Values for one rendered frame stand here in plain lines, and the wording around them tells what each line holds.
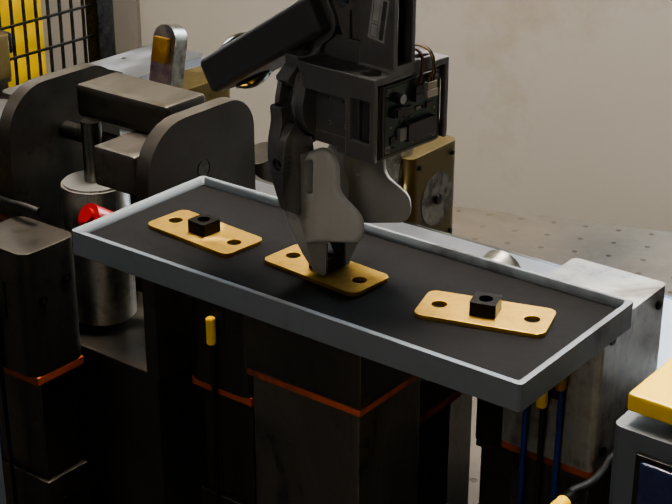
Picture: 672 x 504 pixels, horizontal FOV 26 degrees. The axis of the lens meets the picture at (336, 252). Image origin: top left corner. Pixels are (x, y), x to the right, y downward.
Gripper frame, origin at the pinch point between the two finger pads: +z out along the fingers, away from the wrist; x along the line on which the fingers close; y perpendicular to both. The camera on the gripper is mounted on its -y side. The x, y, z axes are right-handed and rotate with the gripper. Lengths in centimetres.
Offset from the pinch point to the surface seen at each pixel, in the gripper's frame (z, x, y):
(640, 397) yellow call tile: 1.7, -0.6, 24.7
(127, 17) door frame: 50, 152, -203
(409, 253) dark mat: 1.7, 6.1, 2.4
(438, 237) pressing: 17.7, 39.3, -20.7
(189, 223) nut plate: 0.8, -2.0, -11.1
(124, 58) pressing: 19, 61, -94
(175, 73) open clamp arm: 11, 45, -65
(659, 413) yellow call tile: 2.3, -0.6, 25.9
